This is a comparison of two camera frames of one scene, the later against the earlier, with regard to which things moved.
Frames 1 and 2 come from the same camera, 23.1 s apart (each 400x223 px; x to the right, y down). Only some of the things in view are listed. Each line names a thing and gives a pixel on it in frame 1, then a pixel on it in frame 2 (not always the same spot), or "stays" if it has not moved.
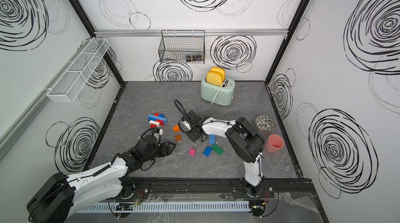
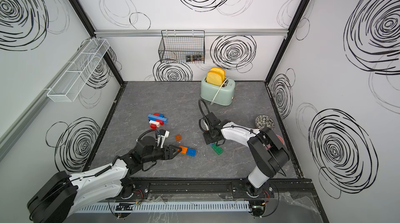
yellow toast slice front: x=214 y=78 stays
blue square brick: x=207 y=151 -> x=191 y=152
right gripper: x=189 y=134 -> x=207 y=138
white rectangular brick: x=154 y=122 stays
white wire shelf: x=71 y=84 stays
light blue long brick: x=158 y=117 stays
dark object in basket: x=196 y=57 stays
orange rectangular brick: x=176 y=128 -> x=184 y=149
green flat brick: x=217 y=149 stays
